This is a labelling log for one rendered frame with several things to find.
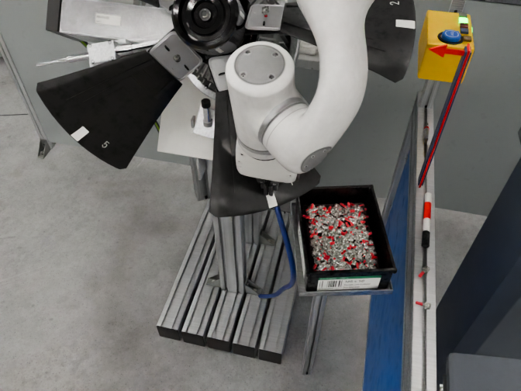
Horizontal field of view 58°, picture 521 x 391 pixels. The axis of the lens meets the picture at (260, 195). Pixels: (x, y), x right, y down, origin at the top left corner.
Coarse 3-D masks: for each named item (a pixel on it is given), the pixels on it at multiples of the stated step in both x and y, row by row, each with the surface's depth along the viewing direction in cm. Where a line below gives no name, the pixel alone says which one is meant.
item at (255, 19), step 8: (256, 8) 87; (272, 8) 87; (280, 8) 87; (248, 16) 84; (256, 16) 85; (272, 16) 84; (280, 16) 84; (248, 24) 83; (256, 24) 83; (272, 24) 83; (280, 24) 82
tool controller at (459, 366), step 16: (448, 368) 39; (464, 368) 39; (480, 368) 38; (496, 368) 38; (512, 368) 38; (448, 384) 38; (464, 384) 38; (480, 384) 38; (496, 384) 37; (512, 384) 37
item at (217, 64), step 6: (210, 60) 84; (216, 60) 85; (222, 60) 86; (210, 66) 84; (216, 66) 85; (222, 66) 86; (216, 72) 85; (222, 72) 86; (216, 78) 84; (222, 78) 85; (216, 84) 84; (222, 84) 85; (222, 90) 85
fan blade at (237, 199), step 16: (224, 96) 85; (224, 112) 84; (224, 128) 84; (224, 144) 84; (224, 160) 84; (224, 176) 84; (240, 176) 85; (304, 176) 90; (320, 176) 92; (224, 192) 84; (240, 192) 85; (256, 192) 86; (288, 192) 89; (304, 192) 90; (224, 208) 85; (240, 208) 86; (256, 208) 86; (272, 208) 88
